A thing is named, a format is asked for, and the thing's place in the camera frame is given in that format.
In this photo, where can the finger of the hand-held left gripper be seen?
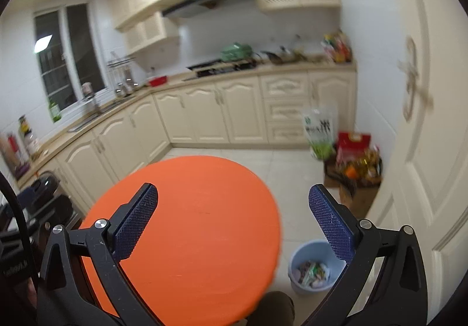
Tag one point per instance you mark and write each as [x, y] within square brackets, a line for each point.
[28, 196]
[60, 207]

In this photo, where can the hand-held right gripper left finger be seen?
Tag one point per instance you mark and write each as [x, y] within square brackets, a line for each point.
[137, 220]

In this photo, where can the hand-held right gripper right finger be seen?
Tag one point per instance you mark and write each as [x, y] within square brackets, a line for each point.
[331, 223]

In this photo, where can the light blue plastic bin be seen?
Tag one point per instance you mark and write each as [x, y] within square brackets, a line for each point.
[298, 260]

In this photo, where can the black rice cooker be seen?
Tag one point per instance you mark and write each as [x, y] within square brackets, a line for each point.
[45, 183]

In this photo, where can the purple rack with red utensils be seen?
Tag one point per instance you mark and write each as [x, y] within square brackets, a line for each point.
[18, 165]

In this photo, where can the brown paper bag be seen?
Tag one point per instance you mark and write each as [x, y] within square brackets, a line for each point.
[362, 198]

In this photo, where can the wooden cutting board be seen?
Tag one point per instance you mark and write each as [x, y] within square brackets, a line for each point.
[9, 156]

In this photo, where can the small brown cardboard box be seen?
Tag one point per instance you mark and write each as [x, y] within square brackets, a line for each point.
[332, 176]

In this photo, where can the large clear jar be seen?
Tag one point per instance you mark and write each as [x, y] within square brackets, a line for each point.
[32, 143]

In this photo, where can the orange round table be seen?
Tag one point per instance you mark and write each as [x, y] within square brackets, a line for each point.
[204, 220]

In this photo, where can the yellow cooking oil bottle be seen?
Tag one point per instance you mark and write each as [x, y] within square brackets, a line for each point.
[365, 163]

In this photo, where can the yellow and black bag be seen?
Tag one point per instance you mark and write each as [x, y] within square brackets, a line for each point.
[23, 124]

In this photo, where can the red gift box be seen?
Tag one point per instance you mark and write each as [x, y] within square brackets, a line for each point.
[353, 143]

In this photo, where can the green bottle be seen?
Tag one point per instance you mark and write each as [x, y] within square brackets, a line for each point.
[54, 112]

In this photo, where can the clear and green rice bag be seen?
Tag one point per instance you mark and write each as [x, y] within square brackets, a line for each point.
[319, 132]

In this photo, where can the steel sink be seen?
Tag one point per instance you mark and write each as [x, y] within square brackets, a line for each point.
[98, 116]

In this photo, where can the person's leg in dark trousers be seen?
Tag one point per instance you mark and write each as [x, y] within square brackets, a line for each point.
[270, 311]

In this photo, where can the metal faucet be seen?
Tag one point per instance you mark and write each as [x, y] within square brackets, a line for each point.
[95, 103]

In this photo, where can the cream door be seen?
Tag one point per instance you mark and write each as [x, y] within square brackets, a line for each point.
[431, 165]

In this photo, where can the cream base cabinet run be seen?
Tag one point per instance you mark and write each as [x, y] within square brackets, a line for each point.
[204, 114]

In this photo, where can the red basin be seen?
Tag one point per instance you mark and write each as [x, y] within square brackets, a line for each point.
[158, 81]

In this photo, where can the row of hanging metal utensils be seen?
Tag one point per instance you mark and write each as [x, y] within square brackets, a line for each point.
[122, 74]

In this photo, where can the dark window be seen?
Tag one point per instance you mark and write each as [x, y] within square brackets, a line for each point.
[80, 48]

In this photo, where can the frying pan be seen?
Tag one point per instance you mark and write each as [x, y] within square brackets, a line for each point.
[281, 56]

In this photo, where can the black gas stove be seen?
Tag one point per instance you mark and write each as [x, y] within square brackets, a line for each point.
[223, 68]

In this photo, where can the cluster of condiment bottles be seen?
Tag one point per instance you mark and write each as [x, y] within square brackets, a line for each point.
[336, 48]

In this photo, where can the green electric pot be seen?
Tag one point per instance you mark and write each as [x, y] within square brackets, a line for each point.
[236, 52]

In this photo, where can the small lattice wall cabinet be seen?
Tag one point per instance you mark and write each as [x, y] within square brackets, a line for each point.
[150, 31]

